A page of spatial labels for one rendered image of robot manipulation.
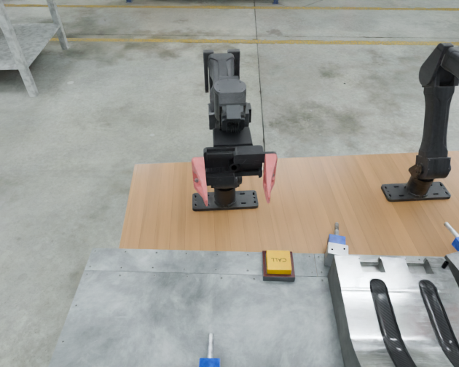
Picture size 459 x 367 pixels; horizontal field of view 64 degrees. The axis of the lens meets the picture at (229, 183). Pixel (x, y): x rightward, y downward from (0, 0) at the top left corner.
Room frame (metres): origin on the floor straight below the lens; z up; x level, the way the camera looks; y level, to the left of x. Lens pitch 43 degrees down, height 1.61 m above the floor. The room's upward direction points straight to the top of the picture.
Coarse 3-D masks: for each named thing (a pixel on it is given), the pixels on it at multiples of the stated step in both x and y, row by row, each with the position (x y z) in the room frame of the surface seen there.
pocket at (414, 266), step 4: (424, 260) 0.51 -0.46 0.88; (408, 264) 0.51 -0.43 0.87; (412, 264) 0.51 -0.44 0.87; (416, 264) 0.51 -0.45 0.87; (420, 264) 0.51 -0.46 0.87; (424, 264) 0.51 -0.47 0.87; (428, 264) 0.50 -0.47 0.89; (408, 268) 0.50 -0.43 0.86; (412, 268) 0.50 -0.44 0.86; (416, 268) 0.50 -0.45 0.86; (420, 268) 0.50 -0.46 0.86; (424, 268) 0.50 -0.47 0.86; (428, 268) 0.49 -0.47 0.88; (412, 272) 0.49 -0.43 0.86; (416, 272) 0.49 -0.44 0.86; (420, 272) 0.49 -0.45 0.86; (424, 272) 0.49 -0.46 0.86; (428, 272) 0.48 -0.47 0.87; (432, 272) 0.48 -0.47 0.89
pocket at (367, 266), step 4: (360, 260) 0.52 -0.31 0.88; (364, 260) 0.52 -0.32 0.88; (368, 260) 0.52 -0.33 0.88; (372, 260) 0.52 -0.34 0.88; (376, 260) 0.52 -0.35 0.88; (380, 260) 0.51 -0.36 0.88; (364, 264) 0.51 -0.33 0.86; (368, 264) 0.51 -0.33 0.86; (372, 264) 0.51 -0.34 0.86; (376, 264) 0.51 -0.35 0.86; (380, 264) 0.50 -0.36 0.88; (364, 268) 0.50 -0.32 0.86; (368, 268) 0.50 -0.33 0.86; (372, 268) 0.50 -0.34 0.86; (376, 268) 0.50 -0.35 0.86; (380, 268) 0.50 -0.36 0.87; (384, 268) 0.49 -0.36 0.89
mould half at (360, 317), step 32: (352, 256) 0.52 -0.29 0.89; (384, 256) 0.52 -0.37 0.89; (352, 288) 0.43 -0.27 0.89; (416, 288) 0.43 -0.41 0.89; (448, 288) 0.43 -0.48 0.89; (352, 320) 0.36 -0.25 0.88; (416, 320) 0.36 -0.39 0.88; (352, 352) 0.30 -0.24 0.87; (384, 352) 0.29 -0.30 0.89; (416, 352) 0.29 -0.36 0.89
